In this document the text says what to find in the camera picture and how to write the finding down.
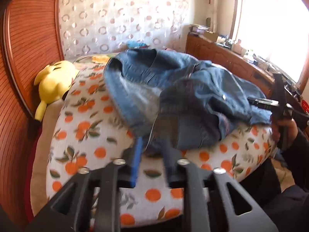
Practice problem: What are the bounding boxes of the cardboard box on cabinet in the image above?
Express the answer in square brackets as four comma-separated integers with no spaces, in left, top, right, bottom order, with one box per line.
[204,32,219,43]

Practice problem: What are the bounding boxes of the window with wooden frame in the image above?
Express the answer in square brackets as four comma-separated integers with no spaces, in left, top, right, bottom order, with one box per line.
[233,0,308,91]

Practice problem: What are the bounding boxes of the circle pattern sheer curtain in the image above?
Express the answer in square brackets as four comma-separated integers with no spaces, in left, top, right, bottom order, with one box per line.
[59,0,190,59]

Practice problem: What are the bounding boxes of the beige window curtain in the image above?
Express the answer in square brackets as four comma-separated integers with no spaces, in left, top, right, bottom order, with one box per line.
[207,0,221,32]

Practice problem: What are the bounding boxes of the yellow Pikachu plush toy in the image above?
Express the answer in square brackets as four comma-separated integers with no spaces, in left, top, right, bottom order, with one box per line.
[34,60,79,122]

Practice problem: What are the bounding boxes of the orange print bed sheet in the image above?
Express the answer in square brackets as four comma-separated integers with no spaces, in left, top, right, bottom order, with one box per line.
[46,62,276,227]

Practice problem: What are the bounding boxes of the wooden slatted wardrobe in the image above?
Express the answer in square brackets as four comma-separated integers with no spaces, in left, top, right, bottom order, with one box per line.
[1,0,64,230]

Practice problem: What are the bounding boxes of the floral pink blanket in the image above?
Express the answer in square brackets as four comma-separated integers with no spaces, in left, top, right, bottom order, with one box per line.
[74,53,118,64]

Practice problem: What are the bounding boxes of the person right hand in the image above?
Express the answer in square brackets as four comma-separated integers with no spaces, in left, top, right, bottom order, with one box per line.
[270,115,298,149]

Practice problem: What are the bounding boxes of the blue denim jeans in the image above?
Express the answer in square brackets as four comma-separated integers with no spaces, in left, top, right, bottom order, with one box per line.
[104,49,271,154]

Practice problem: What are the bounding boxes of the long wooden sideboard cabinet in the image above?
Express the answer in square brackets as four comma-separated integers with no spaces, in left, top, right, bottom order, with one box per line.
[185,33,274,96]

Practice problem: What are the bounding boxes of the box with teal cloth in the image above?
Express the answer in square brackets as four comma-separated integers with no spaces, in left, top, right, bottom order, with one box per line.
[126,40,149,49]

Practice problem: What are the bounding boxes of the pink bottle on cabinet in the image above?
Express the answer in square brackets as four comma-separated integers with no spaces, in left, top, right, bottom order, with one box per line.
[232,39,243,55]

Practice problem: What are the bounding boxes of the stack of books papers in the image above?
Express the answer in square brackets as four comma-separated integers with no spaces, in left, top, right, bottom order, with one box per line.
[190,24,210,35]

